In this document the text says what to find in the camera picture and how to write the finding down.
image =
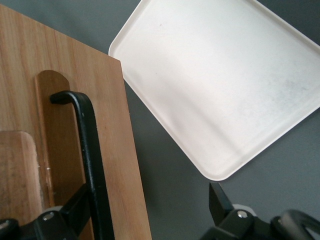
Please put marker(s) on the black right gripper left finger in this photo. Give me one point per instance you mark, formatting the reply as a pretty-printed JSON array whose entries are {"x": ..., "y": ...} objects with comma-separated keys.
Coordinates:
[{"x": 65, "y": 222}]

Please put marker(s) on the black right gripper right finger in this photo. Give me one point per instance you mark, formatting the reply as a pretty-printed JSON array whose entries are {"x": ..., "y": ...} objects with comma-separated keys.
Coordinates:
[{"x": 225, "y": 220}]

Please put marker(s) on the wooden drawer front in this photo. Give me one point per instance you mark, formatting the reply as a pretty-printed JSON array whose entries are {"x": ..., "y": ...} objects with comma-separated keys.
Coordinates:
[{"x": 110, "y": 125}]

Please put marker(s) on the white rectangular tray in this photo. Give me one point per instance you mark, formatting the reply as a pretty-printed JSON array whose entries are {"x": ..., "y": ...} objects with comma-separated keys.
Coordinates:
[{"x": 212, "y": 87}]

